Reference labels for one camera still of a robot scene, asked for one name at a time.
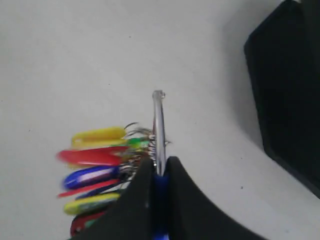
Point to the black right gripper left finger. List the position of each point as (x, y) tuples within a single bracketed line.
[(130, 218)]

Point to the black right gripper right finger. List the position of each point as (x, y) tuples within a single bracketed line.
[(192, 215)]

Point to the bunch of colourful key tags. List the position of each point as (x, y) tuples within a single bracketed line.
[(106, 162)]

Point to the black two-tier corner rack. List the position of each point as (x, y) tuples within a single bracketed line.
[(283, 60)]

